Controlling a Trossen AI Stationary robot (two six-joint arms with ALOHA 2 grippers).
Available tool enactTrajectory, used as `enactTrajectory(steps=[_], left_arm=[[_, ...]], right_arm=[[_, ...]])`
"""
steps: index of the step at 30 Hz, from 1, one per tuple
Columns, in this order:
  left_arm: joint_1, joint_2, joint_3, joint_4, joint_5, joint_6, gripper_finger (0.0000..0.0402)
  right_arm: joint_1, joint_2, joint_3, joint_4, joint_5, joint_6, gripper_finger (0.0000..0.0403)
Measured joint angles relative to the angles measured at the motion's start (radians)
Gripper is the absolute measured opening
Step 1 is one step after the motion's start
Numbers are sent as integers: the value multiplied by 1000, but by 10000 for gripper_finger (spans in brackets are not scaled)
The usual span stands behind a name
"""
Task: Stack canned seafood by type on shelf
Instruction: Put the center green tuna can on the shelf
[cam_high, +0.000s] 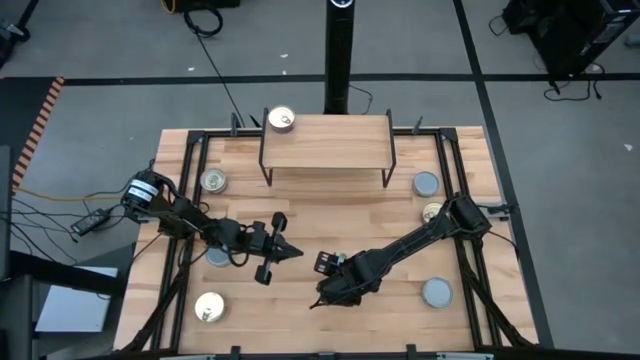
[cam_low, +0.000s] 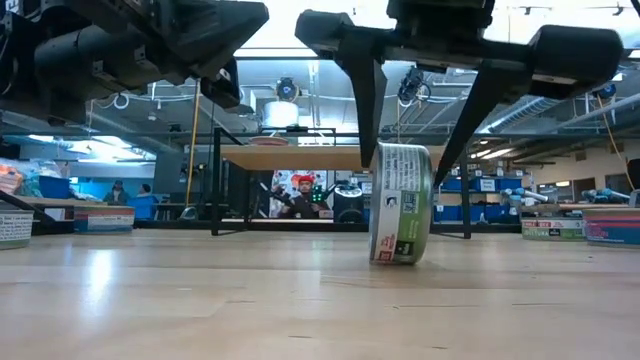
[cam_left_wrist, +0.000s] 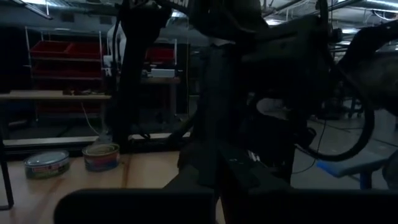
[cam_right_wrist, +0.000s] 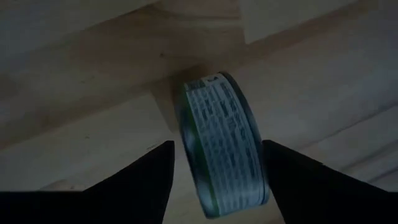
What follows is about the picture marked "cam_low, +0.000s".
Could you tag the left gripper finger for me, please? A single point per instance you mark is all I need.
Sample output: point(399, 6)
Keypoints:
point(215, 30)

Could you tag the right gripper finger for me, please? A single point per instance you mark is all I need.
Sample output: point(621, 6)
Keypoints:
point(490, 87)
point(372, 110)

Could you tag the green label tuna can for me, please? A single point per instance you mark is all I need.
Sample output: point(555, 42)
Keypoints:
point(552, 230)
point(15, 227)
point(400, 210)

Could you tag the blue red label can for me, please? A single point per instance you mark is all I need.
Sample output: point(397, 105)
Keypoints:
point(268, 141)
point(104, 220)
point(612, 230)

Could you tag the black ceiling device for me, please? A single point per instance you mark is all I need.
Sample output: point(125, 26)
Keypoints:
point(287, 89)
point(411, 84)

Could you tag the white hanging cylinder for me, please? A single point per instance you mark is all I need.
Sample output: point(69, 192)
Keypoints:
point(280, 114)

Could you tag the person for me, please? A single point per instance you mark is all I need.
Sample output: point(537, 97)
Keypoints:
point(117, 195)
point(303, 202)
point(145, 190)

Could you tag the blue ceiling light device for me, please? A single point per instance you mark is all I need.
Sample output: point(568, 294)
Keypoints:
point(606, 91)

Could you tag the metal rack blue bins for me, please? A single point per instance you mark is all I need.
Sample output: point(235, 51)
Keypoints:
point(452, 212)

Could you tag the blue crate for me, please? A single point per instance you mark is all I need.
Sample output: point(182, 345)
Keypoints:
point(54, 187)

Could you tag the pile of plastic bags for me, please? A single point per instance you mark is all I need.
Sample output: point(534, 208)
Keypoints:
point(20, 177)

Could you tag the wooden workbench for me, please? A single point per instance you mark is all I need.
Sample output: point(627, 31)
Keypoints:
point(60, 201)

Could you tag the workbench with blue robots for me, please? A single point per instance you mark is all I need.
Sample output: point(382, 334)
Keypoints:
point(600, 197)

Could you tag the silver ventilation duct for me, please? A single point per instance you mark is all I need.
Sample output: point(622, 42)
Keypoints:
point(525, 107)

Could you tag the wooden shelf black frame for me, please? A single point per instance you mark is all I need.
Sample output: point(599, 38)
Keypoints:
point(300, 157)

